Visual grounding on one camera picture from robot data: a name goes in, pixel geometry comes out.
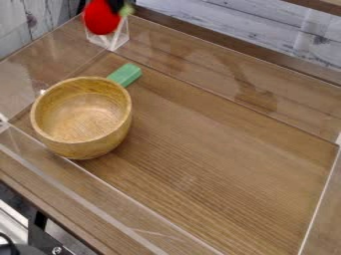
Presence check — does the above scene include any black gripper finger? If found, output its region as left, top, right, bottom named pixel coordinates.
left=107, top=0, right=126, bottom=13

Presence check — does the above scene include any red plush strawberry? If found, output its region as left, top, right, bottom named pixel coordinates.
left=83, top=0, right=135, bottom=35

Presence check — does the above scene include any green rectangular block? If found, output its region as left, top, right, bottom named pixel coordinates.
left=109, top=63, right=143, bottom=88

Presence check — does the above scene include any wooden bowl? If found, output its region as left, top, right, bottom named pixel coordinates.
left=30, top=77, right=133, bottom=160

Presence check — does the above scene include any clear acrylic corner bracket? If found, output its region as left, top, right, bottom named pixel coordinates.
left=86, top=17, right=130, bottom=52

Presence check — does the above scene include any black metal table bracket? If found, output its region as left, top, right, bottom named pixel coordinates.
left=28, top=211, right=77, bottom=255

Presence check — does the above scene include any black cable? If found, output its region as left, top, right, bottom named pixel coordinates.
left=0, top=232, right=19, bottom=255

